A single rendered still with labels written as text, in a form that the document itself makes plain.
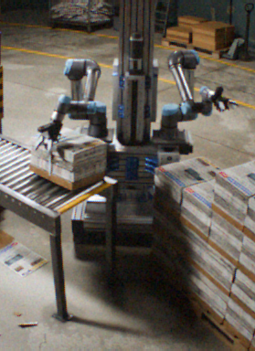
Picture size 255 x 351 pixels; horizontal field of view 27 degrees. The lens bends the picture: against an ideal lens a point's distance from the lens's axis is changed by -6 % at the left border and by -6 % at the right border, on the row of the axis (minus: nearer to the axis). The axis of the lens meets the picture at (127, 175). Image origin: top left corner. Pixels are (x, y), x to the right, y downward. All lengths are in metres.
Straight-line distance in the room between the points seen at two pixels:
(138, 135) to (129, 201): 0.57
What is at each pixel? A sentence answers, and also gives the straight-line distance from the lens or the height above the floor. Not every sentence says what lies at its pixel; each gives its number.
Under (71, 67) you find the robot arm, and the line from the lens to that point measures 3.52.
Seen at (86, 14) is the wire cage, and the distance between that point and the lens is 10.86.
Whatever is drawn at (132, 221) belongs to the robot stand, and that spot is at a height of 0.23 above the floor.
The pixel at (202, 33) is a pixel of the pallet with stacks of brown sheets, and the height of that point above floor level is 0.42.
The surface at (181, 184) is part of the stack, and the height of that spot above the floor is 0.83.
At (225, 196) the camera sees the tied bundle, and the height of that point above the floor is 0.96.
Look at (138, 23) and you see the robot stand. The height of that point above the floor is 1.64.
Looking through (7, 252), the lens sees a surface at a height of 0.01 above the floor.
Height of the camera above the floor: 2.39
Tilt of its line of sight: 28 degrees down
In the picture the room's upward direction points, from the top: 2 degrees clockwise
